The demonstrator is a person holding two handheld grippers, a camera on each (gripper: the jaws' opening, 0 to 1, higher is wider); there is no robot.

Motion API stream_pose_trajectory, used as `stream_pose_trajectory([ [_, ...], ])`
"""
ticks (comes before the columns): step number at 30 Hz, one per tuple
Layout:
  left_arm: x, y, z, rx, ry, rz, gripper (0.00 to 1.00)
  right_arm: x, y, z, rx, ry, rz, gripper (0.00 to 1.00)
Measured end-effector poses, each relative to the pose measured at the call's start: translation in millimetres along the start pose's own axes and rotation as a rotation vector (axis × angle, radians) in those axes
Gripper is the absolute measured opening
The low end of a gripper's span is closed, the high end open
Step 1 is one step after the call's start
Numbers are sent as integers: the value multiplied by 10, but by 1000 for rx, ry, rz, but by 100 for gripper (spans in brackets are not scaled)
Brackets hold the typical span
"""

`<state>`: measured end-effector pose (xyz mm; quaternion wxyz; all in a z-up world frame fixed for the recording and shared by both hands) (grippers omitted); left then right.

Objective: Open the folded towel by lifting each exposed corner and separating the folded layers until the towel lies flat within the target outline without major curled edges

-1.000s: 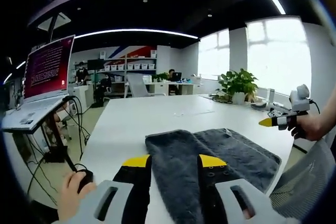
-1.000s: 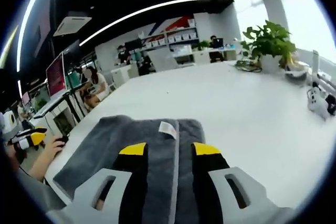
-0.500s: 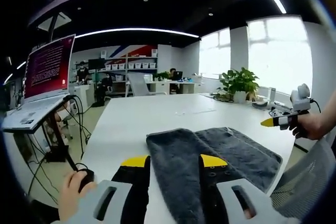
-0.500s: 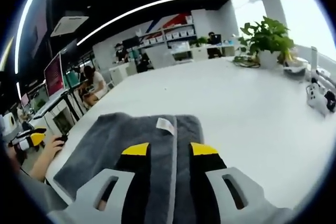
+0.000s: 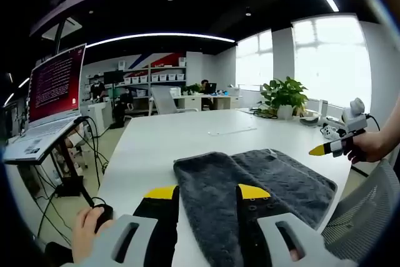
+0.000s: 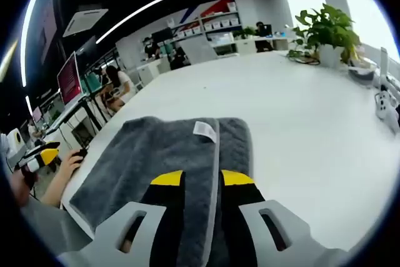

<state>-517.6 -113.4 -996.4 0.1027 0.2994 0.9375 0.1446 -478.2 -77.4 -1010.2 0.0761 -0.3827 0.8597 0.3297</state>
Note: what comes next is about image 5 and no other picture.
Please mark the narrow window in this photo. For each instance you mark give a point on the narrow window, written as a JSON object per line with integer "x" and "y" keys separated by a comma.
{"x": 254, "y": 60}

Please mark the black monitor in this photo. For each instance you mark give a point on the black monitor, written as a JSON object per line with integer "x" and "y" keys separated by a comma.
{"x": 113, "y": 77}

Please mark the white storage shelf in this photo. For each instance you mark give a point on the white storage shelf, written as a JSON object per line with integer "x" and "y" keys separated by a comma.
{"x": 156, "y": 73}

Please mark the grey office chair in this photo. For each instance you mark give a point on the grey office chair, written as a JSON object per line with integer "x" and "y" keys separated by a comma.
{"x": 167, "y": 101}

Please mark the white cabinet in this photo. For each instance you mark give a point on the white cabinet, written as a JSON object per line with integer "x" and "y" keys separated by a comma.
{"x": 100, "y": 113}

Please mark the white plant pot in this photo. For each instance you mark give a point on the white plant pot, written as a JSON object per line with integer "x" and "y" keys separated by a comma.
{"x": 285, "y": 111}

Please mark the grey mesh chair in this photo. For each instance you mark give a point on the grey mesh chair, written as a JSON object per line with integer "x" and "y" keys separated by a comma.
{"x": 365, "y": 214}

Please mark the white office desk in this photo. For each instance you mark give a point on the white office desk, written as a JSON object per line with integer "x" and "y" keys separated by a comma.
{"x": 193, "y": 101}

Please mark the person's right hand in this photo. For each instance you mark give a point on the person's right hand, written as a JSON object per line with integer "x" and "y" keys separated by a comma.
{"x": 372, "y": 146}

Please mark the curved ceiling light strip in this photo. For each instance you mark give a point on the curved ceiling light strip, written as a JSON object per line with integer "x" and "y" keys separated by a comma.
{"x": 156, "y": 36}

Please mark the green potted plant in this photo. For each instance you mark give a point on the green potted plant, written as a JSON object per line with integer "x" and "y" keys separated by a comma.
{"x": 282, "y": 92}

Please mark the black computer mouse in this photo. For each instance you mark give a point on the black computer mouse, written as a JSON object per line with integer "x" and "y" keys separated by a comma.
{"x": 104, "y": 214}

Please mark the dark grey towel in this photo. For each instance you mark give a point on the dark grey towel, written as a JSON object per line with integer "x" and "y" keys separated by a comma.
{"x": 206, "y": 192}

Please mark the row of white storage bins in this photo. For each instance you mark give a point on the row of white storage bins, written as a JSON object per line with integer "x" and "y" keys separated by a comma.
{"x": 156, "y": 77}

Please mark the white upright device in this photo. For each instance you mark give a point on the white upright device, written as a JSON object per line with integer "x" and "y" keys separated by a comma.
{"x": 323, "y": 110}

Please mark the white game controller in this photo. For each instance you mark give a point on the white game controller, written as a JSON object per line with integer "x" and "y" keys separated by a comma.
{"x": 330, "y": 132}

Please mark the black laptop stand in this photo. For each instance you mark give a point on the black laptop stand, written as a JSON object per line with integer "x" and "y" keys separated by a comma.
{"x": 70, "y": 167}

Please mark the wide window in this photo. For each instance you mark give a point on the wide window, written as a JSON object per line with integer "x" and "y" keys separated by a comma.
{"x": 331, "y": 60}

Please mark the person's left hand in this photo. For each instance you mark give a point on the person's left hand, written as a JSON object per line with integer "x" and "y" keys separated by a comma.
{"x": 293, "y": 254}

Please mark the white laptop with red screen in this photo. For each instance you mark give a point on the white laptop with red screen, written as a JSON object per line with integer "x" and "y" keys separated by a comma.
{"x": 53, "y": 82}

